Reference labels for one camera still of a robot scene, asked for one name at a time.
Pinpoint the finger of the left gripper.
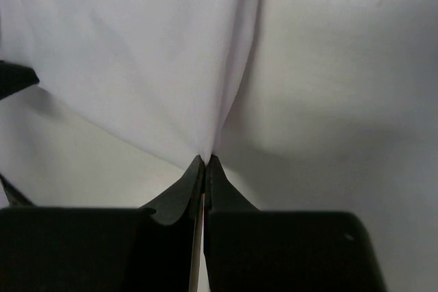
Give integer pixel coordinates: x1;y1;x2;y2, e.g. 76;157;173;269
0;60;40;99

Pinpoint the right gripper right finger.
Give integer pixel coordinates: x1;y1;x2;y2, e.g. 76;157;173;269
205;155;259;212

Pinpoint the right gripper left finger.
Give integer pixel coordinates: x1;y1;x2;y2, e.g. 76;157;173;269
140;155;205;226

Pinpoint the white t shirt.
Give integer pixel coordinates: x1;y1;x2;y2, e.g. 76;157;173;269
1;0;259;168

